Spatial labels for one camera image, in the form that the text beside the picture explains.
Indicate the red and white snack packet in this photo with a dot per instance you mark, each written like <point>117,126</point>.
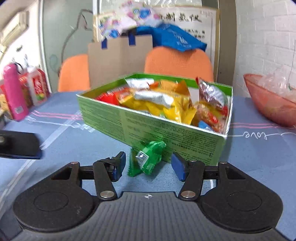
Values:
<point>138,83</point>

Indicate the blue snack packet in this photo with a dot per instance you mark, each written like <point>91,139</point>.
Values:
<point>204,125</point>

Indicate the floral cloth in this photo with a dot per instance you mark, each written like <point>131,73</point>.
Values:
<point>129,16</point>

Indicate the white air conditioner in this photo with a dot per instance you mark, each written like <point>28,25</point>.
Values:
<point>13,29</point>

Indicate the clear plastic wrap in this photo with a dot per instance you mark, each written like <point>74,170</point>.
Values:
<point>277,81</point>

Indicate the brown paper bag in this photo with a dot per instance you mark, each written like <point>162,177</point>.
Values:
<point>111,62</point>

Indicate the orange snack packet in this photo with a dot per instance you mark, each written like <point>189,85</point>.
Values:
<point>175,87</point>

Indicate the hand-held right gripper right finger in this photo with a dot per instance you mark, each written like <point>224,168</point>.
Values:
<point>179,165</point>

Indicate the blue plastic bag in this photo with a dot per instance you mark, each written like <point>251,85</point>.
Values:
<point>175,37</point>

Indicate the clear packet with red label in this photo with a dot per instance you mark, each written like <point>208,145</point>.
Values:
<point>208,115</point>

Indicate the yellow snack packet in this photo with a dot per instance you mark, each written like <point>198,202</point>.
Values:
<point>128,100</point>
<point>178,110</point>

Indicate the red carton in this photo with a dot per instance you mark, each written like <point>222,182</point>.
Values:
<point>23,81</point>

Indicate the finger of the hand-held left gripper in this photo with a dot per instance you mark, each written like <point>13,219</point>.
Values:
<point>18,144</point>

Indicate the pink thermos bottle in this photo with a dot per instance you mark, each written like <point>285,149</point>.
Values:
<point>13,92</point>

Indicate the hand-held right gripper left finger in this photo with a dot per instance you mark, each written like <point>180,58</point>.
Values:
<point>120,162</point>

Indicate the green snack packet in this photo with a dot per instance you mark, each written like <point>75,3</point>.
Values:
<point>148,157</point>

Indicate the pink glass bowl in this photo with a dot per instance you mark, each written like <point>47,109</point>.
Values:
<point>272,109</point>

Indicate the green cardboard box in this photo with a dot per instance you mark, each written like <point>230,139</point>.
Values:
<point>161,136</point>

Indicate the orange chair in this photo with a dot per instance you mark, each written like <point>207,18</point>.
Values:
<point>178,61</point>
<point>74,74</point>

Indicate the brown snack packet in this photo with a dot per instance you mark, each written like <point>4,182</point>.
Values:
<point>209,91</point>

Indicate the blue tablecloth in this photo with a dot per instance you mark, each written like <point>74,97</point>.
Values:
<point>254,150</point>

